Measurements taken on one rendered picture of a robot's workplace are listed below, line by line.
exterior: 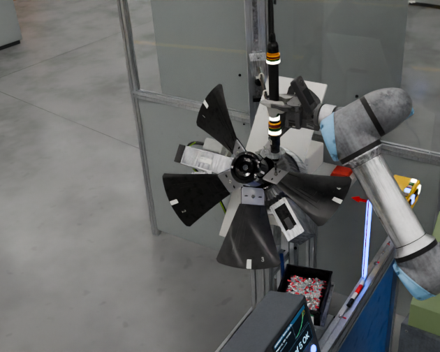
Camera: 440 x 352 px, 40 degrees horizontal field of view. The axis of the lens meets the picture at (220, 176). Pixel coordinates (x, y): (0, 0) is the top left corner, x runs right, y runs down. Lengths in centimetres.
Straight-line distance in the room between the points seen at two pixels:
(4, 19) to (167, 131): 459
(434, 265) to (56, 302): 245
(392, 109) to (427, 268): 41
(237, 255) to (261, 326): 67
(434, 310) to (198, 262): 208
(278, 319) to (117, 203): 290
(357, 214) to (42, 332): 175
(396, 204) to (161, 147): 210
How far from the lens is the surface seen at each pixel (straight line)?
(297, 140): 243
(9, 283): 386
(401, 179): 241
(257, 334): 151
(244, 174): 217
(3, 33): 777
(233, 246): 217
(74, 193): 453
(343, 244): 317
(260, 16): 267
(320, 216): 206
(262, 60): 261
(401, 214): 162
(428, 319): 187
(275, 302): 160
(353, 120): 160
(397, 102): 162
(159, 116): 341
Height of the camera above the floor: 233
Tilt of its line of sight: 31 degrees down
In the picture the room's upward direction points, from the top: 4 degrees counter-clockwise
